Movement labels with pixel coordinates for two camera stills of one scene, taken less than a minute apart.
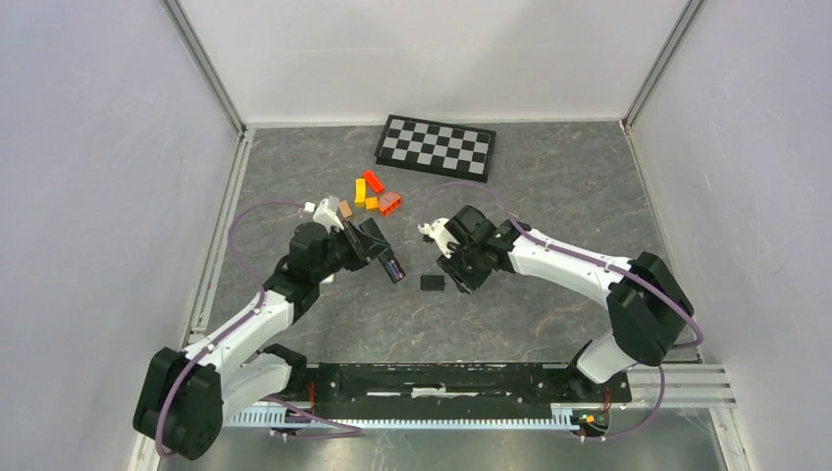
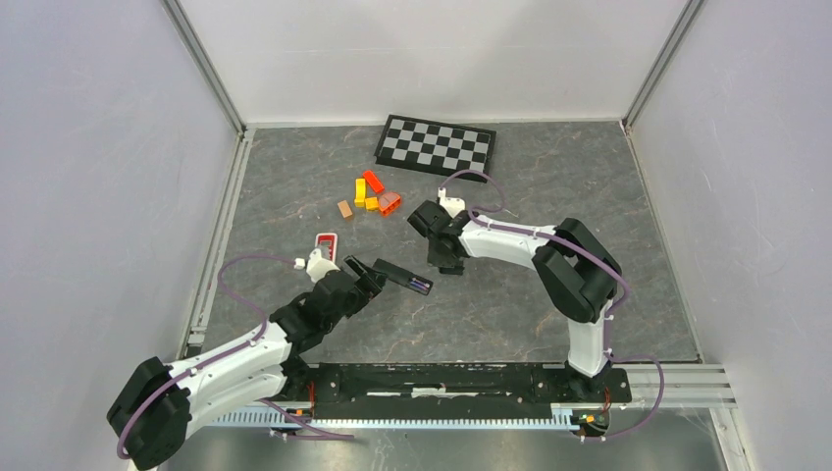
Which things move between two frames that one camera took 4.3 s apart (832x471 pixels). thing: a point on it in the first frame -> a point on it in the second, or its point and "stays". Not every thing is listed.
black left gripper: x=363 y=246 -> x=370 y=282
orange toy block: x=389 y=203 stays
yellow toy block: x=360 y=192 stays
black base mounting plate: x=332 y=387 stays
